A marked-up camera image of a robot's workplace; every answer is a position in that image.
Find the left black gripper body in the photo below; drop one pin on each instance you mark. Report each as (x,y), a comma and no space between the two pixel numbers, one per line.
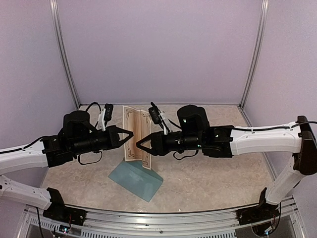
(86,145)

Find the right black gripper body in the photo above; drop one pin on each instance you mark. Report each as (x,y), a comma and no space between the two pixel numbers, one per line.
(188,143)

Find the ornate bordered letter sheet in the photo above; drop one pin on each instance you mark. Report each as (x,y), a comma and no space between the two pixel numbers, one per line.
(139,122)

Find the teal paper envelope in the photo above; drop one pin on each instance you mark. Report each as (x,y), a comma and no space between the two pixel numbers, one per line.
(139,181)

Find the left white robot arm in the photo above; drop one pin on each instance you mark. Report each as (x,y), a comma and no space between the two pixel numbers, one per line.
(26,157)

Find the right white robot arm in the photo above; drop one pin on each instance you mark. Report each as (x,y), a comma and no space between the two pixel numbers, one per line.
(295,138)

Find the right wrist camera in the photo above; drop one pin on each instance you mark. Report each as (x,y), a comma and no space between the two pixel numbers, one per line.
(159,118)

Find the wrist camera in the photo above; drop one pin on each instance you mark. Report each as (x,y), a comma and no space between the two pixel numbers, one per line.
(104,117)
(159,118)

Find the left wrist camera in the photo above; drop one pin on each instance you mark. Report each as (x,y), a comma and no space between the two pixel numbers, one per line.
(104,117)

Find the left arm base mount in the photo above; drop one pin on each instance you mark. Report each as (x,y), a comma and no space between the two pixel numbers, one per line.
(58,211)

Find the front aluminium rail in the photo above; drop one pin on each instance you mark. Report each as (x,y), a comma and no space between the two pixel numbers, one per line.
(221,223)

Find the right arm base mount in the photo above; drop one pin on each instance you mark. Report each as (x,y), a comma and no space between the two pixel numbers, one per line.
(262,211)

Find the left aluminium frame post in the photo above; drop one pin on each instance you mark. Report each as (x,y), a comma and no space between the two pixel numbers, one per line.
(63,53)

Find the aluminium frame post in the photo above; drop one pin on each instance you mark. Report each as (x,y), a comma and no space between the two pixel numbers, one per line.
(63,53)
(256,53)

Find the right aluminium frame post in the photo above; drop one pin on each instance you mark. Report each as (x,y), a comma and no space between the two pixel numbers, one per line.
(256,53)

